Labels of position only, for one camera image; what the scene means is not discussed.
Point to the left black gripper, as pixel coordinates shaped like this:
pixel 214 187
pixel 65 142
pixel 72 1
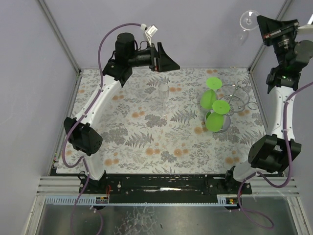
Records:
pixel 154 58

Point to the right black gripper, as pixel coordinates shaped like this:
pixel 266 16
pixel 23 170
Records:
pixel 281 31

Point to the clear wine glass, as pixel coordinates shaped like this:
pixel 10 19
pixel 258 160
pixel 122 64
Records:
pixel 248 22
pixel 163 91

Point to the clear wine glass front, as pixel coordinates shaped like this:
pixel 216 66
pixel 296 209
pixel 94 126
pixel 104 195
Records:
pixel 163 91

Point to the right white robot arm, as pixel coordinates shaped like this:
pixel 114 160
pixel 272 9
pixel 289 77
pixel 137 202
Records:
pixel 276 150

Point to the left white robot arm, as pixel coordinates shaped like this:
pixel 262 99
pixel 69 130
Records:
pixel 81 129

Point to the green wine glass rear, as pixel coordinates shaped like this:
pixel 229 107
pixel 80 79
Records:
pixel 209 96

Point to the green wine glass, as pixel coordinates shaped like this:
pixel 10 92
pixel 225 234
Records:
pixel 216 119
pixel 209 96

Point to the chrome wine glass rack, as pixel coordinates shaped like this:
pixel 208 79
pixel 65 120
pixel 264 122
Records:
pixel 237 95

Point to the green wine glass front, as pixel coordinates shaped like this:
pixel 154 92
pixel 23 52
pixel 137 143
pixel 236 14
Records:
pixel 216 119

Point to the floral table mat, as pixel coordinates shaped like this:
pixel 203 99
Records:
pixel 137 139

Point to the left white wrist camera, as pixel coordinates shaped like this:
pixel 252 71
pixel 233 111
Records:
pixel 149 32

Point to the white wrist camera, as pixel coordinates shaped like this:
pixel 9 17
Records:
pixel 149 32
pixel 308 28

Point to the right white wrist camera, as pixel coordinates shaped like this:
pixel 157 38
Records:
pixel 308 28

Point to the grey cable duct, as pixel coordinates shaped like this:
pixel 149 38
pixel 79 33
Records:
pixel 151 200

